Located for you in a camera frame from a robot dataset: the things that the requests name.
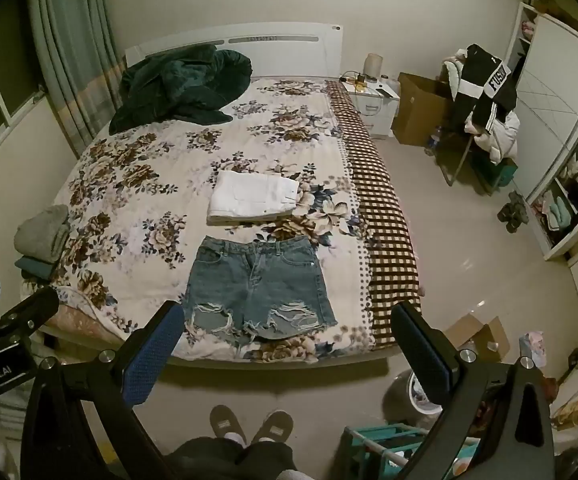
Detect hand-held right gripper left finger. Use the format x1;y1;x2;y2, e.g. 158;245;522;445
19;301;186;480

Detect white round basin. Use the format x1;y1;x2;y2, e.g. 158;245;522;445
383;369;443;429

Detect white bed frame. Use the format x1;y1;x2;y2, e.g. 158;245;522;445
39;22;394;372

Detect chair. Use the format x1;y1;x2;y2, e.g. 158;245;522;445
438;127;517;196

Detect blue denim shorts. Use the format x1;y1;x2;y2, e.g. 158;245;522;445
185;236;338;343

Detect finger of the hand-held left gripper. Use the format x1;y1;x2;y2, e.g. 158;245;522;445
0;287;60;333

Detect teal storage box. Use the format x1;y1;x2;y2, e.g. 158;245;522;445
490;157;518;189

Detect pink packet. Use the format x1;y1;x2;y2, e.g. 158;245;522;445
519;330;550;367

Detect teal rack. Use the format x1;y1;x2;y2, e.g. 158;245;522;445
340;424;480;480

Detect black white striped jacket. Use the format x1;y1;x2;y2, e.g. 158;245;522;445
451;44;520;135

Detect pair of dark shoes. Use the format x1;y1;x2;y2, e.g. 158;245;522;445
497;191;530;234

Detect grey folded clothes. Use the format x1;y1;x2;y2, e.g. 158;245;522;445
15;205;70;267

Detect dark green blanket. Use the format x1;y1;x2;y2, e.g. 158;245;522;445
109;44;253;136

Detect white folded pants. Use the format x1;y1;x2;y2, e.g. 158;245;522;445
206;170;300;226

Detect white puffy jacket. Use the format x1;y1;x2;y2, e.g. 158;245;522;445
464;109;520;164

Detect person's legs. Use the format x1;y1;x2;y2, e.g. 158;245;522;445
166;436;297;480

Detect brown cardboard box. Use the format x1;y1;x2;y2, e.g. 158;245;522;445
391;72;462;147

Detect teal folded cloth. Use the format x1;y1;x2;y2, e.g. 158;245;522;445
16;256;54;281

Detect floral bedsheet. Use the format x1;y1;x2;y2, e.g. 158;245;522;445
44;76;424;363

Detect grey slipper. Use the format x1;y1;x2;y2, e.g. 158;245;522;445
209;405;246;445
252;410;294;446

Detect green curtain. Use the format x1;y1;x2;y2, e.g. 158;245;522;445
25;0;130;158

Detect flat cardboard sheet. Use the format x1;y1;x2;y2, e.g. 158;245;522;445
444;315;511;364

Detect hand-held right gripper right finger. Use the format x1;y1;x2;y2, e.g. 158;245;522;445
390;301;556;480

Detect white wardrobe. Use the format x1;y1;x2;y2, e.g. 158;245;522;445
503;2;578;262

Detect white nightstand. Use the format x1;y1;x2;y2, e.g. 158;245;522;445
341;76;401;140

